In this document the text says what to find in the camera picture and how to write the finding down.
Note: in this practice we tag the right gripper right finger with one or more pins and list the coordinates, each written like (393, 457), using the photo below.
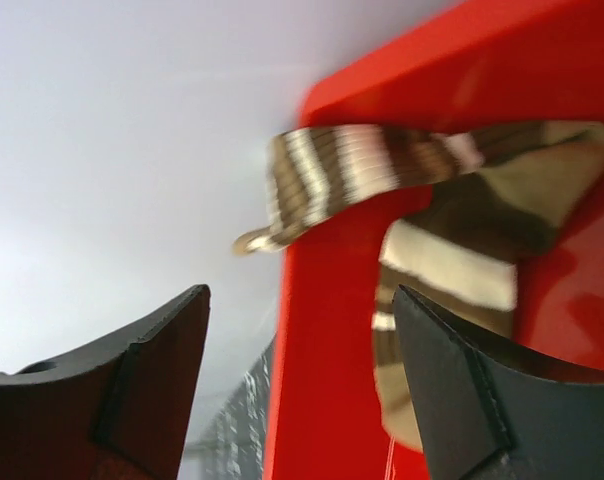
(490, 408)

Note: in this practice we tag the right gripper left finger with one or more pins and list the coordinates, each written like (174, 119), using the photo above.
(115, 408)

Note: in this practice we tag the red plastic tray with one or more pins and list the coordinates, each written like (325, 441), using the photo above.
(481, 62)

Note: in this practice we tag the brown striped sock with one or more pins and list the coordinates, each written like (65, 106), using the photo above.
(500, 194)

